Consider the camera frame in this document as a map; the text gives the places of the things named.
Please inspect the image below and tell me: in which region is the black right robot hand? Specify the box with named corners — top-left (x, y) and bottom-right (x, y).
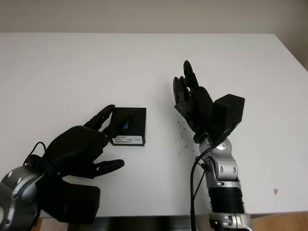
top-left (172, 60), bottom-right (215, 142)

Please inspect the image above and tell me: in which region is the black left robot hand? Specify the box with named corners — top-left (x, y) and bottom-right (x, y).
top-left (43, 104), bottom-right (125, 180)

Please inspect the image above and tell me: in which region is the black RealSense box lid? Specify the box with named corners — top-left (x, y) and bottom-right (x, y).
top-left (109, 107), bottom-right (147, 147)

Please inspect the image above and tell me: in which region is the dark robot torso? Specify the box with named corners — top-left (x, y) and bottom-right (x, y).
top-left (68, 215), bottom-right (212, 231)

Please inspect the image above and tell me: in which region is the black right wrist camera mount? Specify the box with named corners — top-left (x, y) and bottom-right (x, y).
top-left (211, 94), bottom-right (245, 145)

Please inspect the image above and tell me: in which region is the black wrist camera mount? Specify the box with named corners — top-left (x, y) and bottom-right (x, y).
top-left (211, 94), bottom-right (245, 145)
top-left (36, 177), bottom-right (101, 223)

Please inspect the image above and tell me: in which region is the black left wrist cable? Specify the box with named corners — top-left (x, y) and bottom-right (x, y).
top-left (24, 141), bottom-right (61, 176)

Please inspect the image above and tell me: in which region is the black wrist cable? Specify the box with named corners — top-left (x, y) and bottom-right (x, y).
top-left (24, 141), bottom-right (61, 176)
top-left (190, 141), bottom-right (217, 231)

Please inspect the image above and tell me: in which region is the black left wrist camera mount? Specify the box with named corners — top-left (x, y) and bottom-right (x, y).
top-left (36, 177), bottom-right (101, 223)

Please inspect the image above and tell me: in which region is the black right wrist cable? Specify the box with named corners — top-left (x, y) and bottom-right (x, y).
top-left (190, 141), bottom-right (217, 231)

